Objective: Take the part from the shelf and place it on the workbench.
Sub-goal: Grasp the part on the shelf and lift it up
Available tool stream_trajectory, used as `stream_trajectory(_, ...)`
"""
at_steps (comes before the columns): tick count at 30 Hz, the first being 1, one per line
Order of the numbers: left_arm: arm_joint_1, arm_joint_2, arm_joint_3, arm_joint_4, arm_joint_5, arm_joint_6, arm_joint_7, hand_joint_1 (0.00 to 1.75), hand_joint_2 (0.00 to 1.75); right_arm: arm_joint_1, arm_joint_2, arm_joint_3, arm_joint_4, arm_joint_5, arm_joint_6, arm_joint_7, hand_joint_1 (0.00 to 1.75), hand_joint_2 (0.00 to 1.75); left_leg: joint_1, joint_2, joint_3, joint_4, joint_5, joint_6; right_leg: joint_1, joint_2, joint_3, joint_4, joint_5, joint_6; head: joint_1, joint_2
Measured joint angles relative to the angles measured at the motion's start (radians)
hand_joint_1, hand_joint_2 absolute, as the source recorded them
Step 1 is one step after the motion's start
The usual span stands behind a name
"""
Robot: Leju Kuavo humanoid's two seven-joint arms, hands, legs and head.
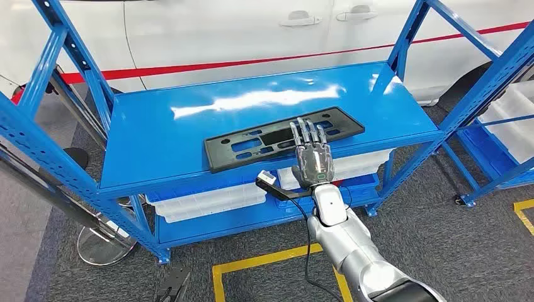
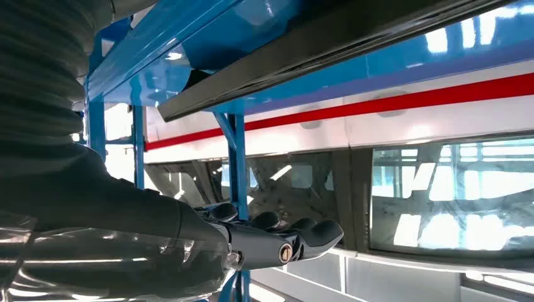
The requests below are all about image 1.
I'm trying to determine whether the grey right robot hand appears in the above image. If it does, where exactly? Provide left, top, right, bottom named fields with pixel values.
left=288, top=117, right=336, bottom=189

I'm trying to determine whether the black plastic plate bracket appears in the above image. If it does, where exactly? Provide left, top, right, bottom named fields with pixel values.
left=203, top=106, right=366, bottom=174

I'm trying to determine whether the blue metal shelf rack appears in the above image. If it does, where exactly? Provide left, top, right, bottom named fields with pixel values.
left=0, top=0, right=534, bottom=264

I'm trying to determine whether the blue wheeled shelf rack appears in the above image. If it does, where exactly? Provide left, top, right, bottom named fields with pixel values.
left=441, top=79, right=534, bottom=208

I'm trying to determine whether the yellow floor tape square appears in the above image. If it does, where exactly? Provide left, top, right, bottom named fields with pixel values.
left=212, top=243, right=355, bottom=302

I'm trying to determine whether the white car with red stripe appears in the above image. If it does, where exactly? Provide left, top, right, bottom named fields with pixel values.
left=0, top=0, right=534, bottom=107

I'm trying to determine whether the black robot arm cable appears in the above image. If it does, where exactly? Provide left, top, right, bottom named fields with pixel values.
left=287, top=196, right=345, bottom=302

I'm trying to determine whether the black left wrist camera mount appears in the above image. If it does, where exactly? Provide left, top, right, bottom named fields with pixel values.
left=154, top=266, right=193, bottom=302

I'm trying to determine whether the chrome stanchion post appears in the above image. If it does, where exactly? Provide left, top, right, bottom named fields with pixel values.
left=48, top=66, right=110, bottom=148
left=0, top=142, right=139, bottom=267

